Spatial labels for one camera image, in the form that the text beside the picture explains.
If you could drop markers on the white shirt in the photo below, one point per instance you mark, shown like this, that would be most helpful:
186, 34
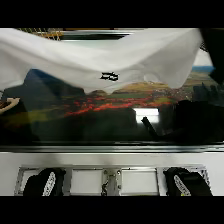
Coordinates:
100, 56

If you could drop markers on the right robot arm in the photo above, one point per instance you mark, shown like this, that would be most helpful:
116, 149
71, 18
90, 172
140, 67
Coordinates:
193, 186

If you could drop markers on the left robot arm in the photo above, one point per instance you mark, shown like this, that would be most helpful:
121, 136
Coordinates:
38, 185

